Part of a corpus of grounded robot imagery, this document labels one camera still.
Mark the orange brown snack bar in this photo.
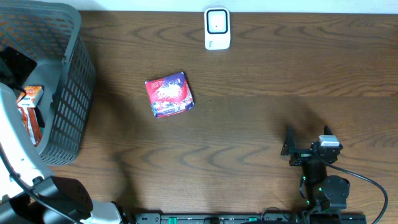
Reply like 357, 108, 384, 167
18, 107, 42, 147

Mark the red purple snack packet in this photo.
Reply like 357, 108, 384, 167
145, 72, 195, 118

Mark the small orange tissue pack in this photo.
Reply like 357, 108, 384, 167
17, 85, 44, 108

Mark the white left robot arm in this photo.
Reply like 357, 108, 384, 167
1, 84, 123, 223

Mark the white barcode scanner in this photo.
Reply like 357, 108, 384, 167
204, 7, 231, 50

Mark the grey plastic mesh basket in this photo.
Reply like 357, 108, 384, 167
1, 1, 96, 166

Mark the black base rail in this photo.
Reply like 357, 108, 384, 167
134, 213, 367, 224

